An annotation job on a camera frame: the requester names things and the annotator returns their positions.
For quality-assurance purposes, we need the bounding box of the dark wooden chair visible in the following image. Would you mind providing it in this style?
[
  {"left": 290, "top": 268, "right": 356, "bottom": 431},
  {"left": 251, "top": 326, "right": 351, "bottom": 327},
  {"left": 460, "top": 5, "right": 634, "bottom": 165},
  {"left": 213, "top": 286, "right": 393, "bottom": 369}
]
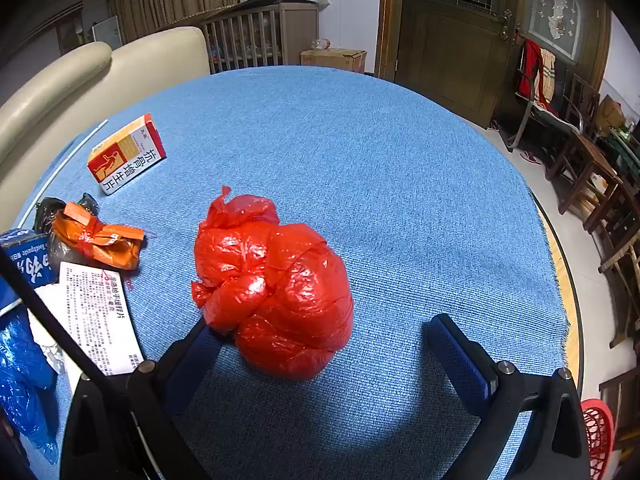
[{"left": 545, "top": 74, "right": 621, "bottom": 216}]

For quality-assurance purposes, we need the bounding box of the blue toothpaste box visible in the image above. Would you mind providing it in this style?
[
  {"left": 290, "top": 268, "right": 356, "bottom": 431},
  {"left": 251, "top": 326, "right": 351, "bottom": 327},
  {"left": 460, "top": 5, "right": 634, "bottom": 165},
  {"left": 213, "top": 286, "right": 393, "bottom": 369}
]
[{"left": 0, "top": 228, "right": 63, "bottom": 311}]

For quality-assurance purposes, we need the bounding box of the cream leather sofa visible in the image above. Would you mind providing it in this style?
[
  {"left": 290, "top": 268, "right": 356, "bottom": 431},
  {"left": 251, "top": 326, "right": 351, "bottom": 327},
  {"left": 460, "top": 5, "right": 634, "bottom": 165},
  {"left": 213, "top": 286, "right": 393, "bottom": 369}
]
[{"left": 0, "top": 26, "right": 211, "bottom": 211}]

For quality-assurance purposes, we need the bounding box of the white cable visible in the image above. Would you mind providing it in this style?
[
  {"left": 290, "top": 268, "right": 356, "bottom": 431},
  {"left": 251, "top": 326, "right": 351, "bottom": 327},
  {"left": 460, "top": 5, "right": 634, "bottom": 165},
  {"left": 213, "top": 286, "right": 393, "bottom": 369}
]
[{"left": 131, "top": 412, "right": 163, "bottom": 480}]

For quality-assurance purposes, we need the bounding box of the white printed medicine box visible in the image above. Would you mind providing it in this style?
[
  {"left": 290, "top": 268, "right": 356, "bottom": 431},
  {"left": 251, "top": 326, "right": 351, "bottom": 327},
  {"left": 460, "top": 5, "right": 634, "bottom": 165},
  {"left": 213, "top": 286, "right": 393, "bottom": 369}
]
[{"left": 59, "top": 260, "right": 146, "bottom": 376}]

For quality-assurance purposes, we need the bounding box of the blue plastic bag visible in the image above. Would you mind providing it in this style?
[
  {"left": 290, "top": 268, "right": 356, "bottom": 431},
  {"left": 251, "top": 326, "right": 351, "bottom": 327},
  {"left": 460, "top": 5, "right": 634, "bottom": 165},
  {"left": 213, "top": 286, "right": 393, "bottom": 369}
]
[{"left": 0, "top": 305, "right": 61, "bottom": 466}]

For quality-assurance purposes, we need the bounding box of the crumpled orange wrapper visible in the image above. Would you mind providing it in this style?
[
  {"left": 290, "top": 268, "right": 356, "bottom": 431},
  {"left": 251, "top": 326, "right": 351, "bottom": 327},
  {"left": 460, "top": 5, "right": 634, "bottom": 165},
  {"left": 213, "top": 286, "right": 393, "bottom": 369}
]
[{"left": 51, "top": 202, "right": 147, "bottom": 272}]

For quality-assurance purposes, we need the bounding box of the blue tablecloth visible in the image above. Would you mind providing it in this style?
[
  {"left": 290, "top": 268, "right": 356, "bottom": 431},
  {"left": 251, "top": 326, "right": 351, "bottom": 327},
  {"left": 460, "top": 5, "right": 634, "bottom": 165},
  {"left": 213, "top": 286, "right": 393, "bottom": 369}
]
[{"left": 10, "top": 65, "right": 573, "bottom": 480}]

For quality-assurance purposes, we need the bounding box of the decorated glass panel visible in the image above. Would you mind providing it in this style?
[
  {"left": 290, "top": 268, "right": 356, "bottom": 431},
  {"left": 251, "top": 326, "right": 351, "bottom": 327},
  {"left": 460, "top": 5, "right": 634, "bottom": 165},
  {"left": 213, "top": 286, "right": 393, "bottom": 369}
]
[{"left": 525, "top": 0, "right": 611, "bottom": 66}]

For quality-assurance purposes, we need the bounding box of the brown wooden door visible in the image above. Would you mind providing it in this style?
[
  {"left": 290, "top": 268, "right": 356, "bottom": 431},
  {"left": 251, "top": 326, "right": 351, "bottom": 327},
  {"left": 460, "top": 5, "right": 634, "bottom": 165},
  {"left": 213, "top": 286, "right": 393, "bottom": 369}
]
[{"left": 395, "top": 0, "right": 526, "bottom": 128}]

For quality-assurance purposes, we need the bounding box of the black cable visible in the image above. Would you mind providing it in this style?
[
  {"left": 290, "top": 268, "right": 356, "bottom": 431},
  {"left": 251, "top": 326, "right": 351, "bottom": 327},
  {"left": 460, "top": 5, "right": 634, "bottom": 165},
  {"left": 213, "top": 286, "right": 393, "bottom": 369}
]
[{"left": 0, "top": 246, "right": 212, "bottom": 480}]

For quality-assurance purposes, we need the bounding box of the metal frame cot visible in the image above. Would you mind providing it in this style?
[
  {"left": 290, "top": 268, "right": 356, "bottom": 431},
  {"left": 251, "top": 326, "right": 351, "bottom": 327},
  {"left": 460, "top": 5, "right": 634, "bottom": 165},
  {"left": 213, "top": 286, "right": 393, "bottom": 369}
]
[{"left": 505, "top": 95, "right": 586, "bottom": 153}]

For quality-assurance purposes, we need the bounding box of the red plastic bag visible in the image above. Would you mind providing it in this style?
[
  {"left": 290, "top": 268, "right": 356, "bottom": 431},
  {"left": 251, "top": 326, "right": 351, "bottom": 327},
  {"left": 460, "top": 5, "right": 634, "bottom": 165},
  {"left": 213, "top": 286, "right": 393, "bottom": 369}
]
[{"left": 191, "top": 186, "right": 354, "bottom": 381}]

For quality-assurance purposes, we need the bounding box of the black plastic bag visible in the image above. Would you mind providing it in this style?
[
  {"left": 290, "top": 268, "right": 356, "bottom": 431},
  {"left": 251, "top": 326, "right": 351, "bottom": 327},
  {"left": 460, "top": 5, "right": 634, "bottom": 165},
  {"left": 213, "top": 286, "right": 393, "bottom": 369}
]
[{"left": 33, "top": 192, "right": 101, "bottom": 261}]

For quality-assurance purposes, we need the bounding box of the green crate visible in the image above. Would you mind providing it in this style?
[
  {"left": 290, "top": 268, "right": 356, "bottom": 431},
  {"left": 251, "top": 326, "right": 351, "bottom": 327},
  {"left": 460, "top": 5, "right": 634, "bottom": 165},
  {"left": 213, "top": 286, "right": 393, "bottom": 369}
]
[{"left": 610, "top": 125, "right": 640, "bottom": 181}]

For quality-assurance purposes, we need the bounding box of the red plastic basket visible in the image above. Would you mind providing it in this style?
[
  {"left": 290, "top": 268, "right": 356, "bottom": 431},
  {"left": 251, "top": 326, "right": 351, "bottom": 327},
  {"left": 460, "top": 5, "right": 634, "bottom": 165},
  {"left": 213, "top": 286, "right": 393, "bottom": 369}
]
[{"left": 580, "top": 399, "right": 615, "bottom": 480}]

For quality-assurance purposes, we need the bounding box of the wooden crib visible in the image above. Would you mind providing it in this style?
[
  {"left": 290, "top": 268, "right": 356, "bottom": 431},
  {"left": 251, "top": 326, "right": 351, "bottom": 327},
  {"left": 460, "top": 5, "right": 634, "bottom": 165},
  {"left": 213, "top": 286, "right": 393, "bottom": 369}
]
[{"left": 200, "top": 0, "right": 321, "bottom": 75}]

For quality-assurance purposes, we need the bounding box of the cardboard box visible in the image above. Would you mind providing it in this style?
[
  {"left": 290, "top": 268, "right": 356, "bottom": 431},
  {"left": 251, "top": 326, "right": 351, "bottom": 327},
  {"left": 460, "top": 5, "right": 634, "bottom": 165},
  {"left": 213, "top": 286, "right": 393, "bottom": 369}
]
[{"left": 300, "top": 48, "right": 368, "bottom": 75}]

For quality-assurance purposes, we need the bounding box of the white board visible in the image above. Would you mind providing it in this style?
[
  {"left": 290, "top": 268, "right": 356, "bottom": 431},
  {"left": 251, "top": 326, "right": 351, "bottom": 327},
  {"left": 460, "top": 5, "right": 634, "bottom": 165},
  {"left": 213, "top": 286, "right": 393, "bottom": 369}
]
[{"left": 91, "top": 15, "right": 123, "bottom": 47}]

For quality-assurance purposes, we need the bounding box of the orange yellow medicine box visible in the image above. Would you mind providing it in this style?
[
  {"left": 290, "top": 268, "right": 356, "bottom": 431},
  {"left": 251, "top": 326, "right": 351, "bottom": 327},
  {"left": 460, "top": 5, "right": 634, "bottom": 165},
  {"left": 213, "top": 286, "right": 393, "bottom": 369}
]
[{"left": 87, "top": 114, "right": 167, "bottom": 196}]

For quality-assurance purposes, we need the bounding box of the brown carton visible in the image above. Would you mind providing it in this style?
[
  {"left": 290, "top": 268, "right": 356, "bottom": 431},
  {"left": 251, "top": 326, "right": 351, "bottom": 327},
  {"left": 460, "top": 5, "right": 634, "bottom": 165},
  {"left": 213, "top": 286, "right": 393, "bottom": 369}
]
[{"left": 597, "top": 94, "right": 626, "bottom": 133}]

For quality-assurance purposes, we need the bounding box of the beige plaid scarf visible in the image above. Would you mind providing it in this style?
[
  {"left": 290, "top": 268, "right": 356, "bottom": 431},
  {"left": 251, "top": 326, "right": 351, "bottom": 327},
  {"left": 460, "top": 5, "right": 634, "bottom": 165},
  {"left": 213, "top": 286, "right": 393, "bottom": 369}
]
[{"left": 537, "top": 50, "right": 559, "bottom": 107}]

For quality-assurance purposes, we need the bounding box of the dark picture frame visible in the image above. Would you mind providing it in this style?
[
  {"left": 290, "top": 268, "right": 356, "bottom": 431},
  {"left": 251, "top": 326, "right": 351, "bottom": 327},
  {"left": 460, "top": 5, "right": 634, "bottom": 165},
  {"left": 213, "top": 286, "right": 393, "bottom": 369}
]
[{"left": 55, "top": 2, "right": 86, "bottom": 56}]

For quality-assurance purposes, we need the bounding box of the thin white stick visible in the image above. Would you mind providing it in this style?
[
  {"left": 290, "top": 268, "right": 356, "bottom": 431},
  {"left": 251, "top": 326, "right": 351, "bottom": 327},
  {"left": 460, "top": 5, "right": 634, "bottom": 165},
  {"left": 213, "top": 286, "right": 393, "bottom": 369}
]
[{"left": 17, "top": 119, "right": 109, "bottom": 231}]

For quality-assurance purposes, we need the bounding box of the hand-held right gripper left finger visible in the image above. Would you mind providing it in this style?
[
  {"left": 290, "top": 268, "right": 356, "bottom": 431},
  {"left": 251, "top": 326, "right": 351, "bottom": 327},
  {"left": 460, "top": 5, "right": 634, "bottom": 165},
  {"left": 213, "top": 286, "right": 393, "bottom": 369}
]
[{"left": 60, "top": 317, "right": 223, "bottom": 480}]

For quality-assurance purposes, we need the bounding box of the red hanging garment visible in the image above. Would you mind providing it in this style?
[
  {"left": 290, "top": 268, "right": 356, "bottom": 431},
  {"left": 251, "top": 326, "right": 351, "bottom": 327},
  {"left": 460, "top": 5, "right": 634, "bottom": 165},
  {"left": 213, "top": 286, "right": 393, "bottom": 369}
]
[{"left": 517, "top": 39, "right": 543, "bottom": 101}]

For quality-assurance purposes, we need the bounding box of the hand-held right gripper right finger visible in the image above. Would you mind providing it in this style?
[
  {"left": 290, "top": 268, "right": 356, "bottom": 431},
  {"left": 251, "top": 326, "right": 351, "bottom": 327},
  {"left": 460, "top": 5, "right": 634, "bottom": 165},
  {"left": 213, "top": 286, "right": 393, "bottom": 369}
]
[{"left": 425, "top": 313, "right": 593, "bottom": 480}]

